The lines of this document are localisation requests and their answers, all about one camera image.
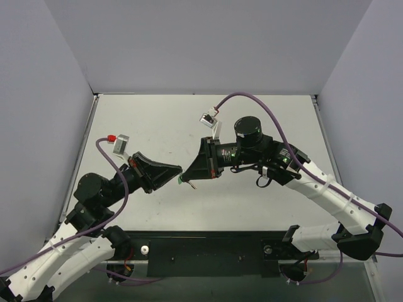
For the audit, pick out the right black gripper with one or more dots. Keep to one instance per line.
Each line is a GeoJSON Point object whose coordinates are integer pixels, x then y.
{"type": "Point", "coordinates": [210, 158]}

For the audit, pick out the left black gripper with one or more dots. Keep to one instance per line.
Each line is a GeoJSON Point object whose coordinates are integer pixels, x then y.
{"type": "Point", "coordinates": [140, 173]}

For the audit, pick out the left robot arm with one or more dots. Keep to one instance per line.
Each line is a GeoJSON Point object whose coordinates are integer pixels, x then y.
{"type": "Point", "coordinates": [84, 238]}

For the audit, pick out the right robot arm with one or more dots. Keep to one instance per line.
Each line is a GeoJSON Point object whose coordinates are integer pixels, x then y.
{"type": "Point", "coordinates": [357, 231]}

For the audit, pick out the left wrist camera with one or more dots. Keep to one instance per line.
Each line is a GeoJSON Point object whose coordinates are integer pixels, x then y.
{"type": "Point", "coordinates": [119, 147]}

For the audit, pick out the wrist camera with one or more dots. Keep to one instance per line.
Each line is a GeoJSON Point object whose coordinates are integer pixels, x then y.
{"type": "Point", "coordinates": [119, 147]}
{"type": "Point", "coordinates": [210, 120]}

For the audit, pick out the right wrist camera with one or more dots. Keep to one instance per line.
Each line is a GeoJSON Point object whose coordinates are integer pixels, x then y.
{"type": "Point", "coordinates": [210, 120]}

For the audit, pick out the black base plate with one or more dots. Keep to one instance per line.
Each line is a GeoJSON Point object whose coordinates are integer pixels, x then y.
{"type": "Point", "coordinates": [207, 254]}

